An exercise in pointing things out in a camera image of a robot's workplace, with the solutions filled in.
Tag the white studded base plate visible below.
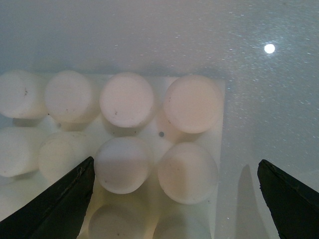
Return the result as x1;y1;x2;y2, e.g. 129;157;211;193
0;70;224;239

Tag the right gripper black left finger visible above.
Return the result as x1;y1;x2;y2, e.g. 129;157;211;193
0;157;95;239

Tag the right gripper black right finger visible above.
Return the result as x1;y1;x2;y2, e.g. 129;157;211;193
257;159;319;239

